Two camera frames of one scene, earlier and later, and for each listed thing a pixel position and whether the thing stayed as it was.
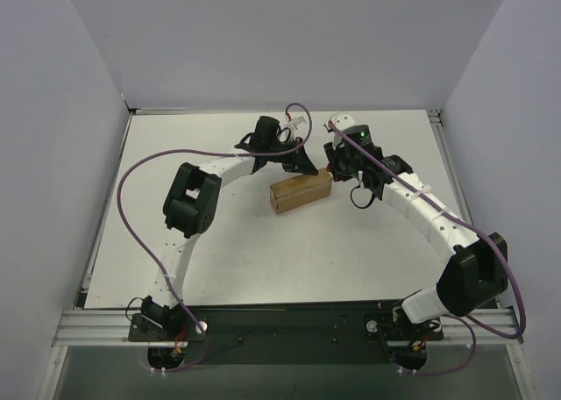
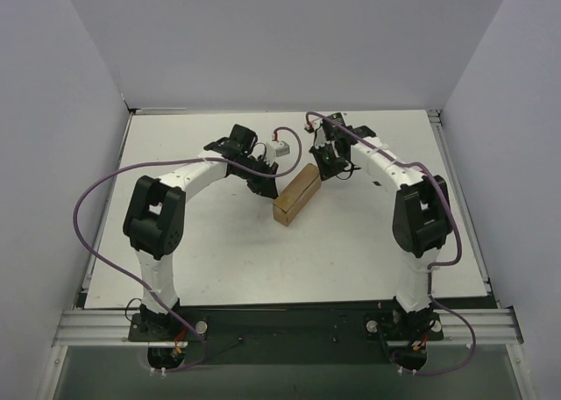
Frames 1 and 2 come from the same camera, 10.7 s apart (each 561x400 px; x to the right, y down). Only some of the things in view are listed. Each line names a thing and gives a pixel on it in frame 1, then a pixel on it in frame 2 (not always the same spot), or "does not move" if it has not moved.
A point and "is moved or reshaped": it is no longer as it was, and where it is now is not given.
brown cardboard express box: [294, 192] is moved or reshaped
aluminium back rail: [281, 110] does not move
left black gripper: [290, 155] -> [261, 179]
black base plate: [289, 332] does not move
